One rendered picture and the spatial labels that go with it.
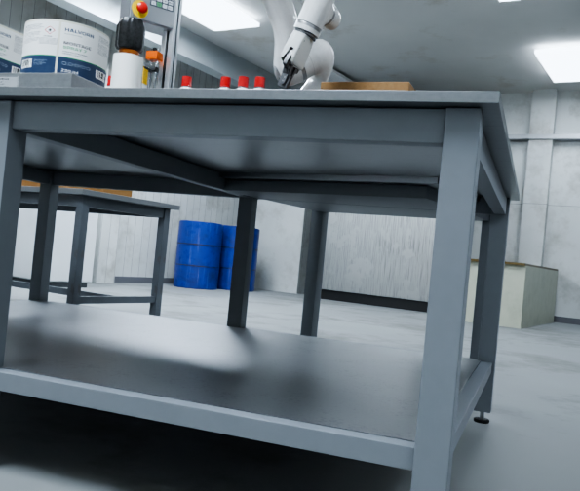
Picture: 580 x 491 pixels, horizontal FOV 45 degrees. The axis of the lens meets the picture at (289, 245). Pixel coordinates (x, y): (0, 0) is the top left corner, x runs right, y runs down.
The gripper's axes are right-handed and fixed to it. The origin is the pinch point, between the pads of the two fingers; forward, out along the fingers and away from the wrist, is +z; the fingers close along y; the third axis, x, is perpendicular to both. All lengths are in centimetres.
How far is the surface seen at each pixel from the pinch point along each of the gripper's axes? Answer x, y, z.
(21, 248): -361, -354, 208
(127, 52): -34.9, 31.3, 12.8
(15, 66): -51, 53, 30
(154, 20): -58, -5, -3
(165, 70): -51, -12, 11
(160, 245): -117, -175, 101
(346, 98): 53, 84, 9
